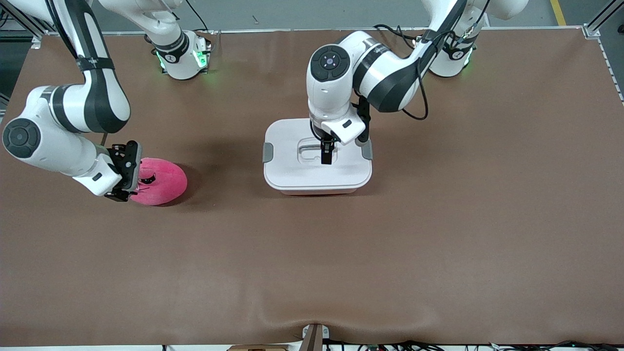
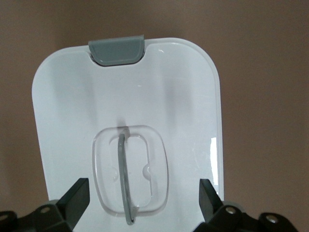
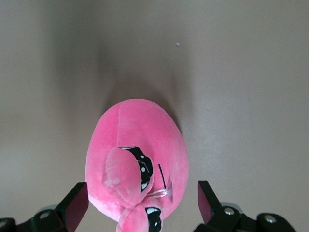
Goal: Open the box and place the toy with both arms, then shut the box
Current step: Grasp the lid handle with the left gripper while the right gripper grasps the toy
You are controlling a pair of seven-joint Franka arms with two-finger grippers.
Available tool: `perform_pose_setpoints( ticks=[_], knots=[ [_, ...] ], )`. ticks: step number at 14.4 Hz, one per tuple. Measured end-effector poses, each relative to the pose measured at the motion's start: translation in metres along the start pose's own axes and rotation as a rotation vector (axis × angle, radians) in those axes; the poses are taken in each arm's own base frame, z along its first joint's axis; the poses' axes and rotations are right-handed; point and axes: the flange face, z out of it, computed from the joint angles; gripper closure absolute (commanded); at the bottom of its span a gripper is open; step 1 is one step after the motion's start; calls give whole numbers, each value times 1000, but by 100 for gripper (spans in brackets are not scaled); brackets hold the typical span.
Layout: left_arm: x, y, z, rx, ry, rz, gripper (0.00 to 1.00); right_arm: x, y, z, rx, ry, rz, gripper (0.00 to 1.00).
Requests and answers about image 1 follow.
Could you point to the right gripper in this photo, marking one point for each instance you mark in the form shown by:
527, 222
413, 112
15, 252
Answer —
124, 163

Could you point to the grey lid latch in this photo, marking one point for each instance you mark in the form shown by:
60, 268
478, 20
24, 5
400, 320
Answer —
368, 152
267, 152

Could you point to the silver table edge rail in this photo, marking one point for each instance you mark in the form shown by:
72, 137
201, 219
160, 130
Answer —
292, 30

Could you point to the pink plush toy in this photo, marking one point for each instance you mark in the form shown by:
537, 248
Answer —
165, 183

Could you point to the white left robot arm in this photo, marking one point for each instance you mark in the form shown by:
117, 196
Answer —
390, 78

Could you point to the storage box base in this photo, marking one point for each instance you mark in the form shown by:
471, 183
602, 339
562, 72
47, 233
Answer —
317, 192

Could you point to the aluminium frame post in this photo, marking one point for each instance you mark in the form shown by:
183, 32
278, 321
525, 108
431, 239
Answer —
602, 19
19, 17

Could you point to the metal mount bracket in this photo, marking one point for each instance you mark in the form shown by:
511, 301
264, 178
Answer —
312, 339

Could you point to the white storage box lid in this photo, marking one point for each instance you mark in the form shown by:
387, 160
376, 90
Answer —
292, 170

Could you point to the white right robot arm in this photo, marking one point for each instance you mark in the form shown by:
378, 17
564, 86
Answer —
97, 97

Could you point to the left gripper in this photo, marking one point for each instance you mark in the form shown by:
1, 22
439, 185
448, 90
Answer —
325, 147

